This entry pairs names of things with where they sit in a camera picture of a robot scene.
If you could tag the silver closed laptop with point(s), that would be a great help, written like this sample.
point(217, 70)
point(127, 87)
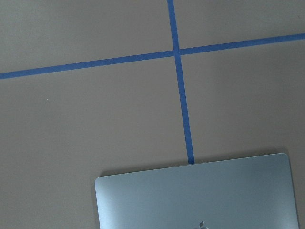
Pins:
point(245, 193)

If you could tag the blue tape line lengthwise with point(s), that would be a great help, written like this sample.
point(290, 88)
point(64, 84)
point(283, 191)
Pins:
point(180, 81)

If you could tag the blue tape line crosswise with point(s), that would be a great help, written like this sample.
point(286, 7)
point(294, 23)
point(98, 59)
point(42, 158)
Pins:
point(151, 56)

